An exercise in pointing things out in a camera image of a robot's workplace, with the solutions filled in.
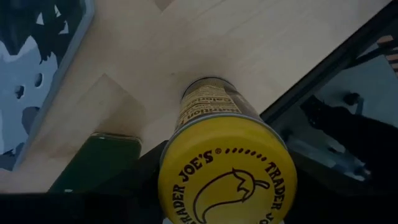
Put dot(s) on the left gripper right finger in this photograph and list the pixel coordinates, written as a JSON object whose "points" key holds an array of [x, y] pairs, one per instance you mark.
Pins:
{"points": [[311, 183]]}

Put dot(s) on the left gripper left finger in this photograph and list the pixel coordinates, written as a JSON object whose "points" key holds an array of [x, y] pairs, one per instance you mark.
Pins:
{"points": [[149, 177]]}

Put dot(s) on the green-lid spice jar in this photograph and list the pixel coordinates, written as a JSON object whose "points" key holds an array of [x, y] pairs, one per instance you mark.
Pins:
{"points": [[96, 161]]}

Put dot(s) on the yellow-lid spice jar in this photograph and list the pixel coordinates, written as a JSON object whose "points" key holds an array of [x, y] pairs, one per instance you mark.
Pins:
{"points": [[227, 174]]}

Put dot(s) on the Yellowstone waterfall book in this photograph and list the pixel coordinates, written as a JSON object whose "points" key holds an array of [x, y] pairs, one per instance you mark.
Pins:
{"points": [[25, 77]]}

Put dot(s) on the black metal table frame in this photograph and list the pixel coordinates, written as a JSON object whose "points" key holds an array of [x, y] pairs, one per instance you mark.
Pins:
{"points": [[329, 67]]}

